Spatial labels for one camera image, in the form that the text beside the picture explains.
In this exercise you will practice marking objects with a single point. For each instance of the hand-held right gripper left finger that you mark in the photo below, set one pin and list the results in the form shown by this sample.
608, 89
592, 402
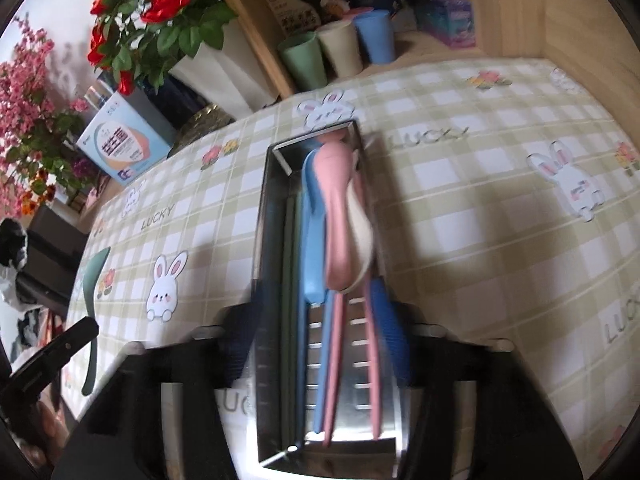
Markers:
240, 340

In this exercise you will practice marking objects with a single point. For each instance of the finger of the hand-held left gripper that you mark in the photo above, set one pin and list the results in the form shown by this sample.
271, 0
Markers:
55, 355

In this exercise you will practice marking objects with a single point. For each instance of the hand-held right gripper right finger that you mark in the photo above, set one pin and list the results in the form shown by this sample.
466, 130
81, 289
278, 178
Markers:
395, 330

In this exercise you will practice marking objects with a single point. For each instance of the stainless steel utensil tray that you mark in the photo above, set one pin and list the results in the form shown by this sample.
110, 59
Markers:
272, 270

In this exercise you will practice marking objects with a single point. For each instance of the blue chopstick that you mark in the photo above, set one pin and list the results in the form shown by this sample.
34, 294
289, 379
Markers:
322, 385
303, 385

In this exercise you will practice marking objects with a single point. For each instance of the green spoon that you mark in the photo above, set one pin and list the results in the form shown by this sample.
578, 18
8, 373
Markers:
95, 285

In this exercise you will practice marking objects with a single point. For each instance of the pink spoon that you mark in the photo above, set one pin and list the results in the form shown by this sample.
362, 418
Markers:
340, 240

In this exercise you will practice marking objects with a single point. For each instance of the beige spoon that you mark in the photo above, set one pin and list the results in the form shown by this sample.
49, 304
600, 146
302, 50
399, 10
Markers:
361, 230

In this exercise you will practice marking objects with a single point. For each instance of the blue spoon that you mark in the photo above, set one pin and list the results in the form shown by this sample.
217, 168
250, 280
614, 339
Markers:
312, 260

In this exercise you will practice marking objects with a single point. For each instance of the person's left hand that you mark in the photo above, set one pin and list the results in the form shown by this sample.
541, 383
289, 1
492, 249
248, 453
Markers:
45, 427

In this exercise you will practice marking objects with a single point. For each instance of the black chair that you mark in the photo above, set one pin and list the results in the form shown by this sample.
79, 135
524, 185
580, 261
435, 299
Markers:
50, 260

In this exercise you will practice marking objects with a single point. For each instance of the white and black cloth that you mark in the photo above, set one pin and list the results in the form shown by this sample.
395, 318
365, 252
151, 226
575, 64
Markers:
10, 245

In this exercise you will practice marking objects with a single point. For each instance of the green checkered bunny tablecloth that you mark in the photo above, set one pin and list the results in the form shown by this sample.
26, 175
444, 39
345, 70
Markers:
475, 210

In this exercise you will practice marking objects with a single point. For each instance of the gold embossed tin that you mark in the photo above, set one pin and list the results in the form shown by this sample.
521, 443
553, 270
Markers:
200, 127

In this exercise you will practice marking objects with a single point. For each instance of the white and blue carton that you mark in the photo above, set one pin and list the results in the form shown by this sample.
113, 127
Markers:
125, 140

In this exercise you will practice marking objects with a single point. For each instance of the pink blossom plant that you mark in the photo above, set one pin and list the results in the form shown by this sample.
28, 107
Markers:
35, 125

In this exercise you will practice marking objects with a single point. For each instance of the dark blue gold box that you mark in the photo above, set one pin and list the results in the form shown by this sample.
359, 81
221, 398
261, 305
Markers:
100, 95

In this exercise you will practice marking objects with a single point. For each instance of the green cup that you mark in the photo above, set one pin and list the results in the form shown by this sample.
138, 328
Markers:
302, 62

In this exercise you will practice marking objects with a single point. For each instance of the beige cup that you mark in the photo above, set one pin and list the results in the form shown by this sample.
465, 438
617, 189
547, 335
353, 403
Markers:
342, 50

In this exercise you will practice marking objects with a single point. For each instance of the blue cup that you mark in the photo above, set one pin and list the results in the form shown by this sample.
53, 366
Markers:
375, 37

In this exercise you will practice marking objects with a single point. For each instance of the wooden shelf unit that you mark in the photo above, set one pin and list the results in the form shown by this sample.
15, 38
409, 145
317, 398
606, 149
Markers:
260, 35

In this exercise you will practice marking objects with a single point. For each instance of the purple box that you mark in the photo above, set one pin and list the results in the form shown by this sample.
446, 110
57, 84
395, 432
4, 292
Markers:
445, 20

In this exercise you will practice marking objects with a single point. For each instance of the pink cup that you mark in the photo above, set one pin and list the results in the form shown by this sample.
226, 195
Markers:
357, 10

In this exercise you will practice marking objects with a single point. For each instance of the white printed box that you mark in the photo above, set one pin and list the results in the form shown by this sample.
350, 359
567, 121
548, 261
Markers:
290, 7

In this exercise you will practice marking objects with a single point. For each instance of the red rose bouquet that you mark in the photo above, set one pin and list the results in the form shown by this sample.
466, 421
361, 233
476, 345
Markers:
160, 10

